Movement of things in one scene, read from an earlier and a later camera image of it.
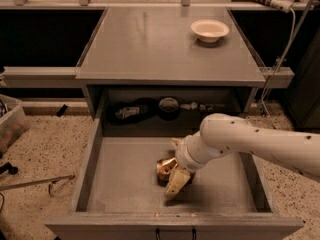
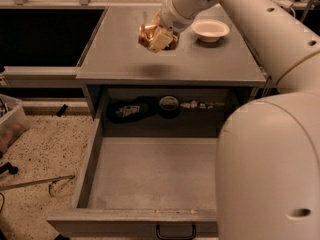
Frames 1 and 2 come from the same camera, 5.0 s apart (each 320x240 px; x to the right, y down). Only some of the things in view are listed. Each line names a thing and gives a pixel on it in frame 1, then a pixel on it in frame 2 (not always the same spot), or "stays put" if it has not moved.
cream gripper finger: x=175 y=183 -> x=159 y=41
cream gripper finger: x=177 y=141 -> x=156 y=19
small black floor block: x=62 y=110 stays put
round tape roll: x=168 y=109 stays put
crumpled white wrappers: x=194 y=105 stays put
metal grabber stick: x=25 y=184 stays put
